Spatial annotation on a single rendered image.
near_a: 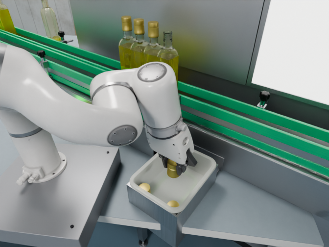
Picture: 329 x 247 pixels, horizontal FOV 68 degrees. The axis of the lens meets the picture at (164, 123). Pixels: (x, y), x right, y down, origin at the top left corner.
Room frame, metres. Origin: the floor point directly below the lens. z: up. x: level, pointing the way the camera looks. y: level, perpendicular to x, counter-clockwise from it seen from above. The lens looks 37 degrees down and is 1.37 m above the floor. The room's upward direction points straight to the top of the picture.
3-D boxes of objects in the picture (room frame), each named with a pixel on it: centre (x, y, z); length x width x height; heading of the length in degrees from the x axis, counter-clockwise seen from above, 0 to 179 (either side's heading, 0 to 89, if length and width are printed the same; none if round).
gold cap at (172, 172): (0.43, -0.02, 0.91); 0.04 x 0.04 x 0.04
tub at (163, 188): (0.48, -0.03, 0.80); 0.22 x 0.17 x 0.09; 143
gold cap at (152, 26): (0.81, 0.04, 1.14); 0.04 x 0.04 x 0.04
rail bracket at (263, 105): (0.65, -0.31, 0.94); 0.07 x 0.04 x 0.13; 143
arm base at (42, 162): (0.51, 0.37, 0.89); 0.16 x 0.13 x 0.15; 168
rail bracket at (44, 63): (0.95, 0.51, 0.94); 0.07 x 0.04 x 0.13; 143
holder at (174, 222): (0.50, -0.04, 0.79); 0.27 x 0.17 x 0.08; 143
